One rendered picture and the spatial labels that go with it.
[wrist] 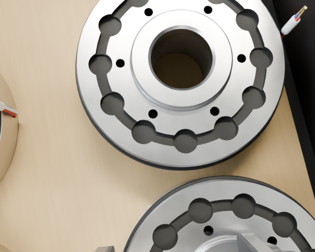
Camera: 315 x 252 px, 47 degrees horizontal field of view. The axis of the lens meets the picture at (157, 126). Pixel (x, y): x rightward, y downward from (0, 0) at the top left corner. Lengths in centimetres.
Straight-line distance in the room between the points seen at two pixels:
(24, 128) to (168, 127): 8
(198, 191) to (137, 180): 4
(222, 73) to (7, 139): 11
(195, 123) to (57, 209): 9
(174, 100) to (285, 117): 7
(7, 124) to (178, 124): 9
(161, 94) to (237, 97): 4
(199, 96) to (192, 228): 6
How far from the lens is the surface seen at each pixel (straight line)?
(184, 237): 17
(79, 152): 20
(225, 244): 17
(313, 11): 20
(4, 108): 19
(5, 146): 20
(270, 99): 18
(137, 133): 17
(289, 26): 19
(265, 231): 18
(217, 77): 17
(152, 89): 17
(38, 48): 22
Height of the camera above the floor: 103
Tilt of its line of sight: 82 degrees down
